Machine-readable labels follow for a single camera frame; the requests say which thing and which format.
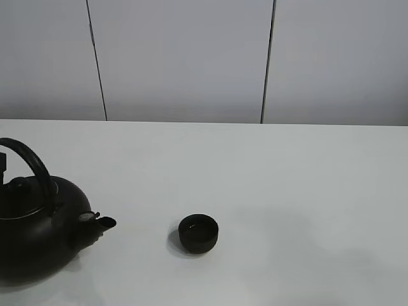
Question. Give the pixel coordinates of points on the black round teapot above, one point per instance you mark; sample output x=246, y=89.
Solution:
x=45, y=221

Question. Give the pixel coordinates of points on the small black teacup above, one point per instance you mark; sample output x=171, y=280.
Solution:
x=198, y=233

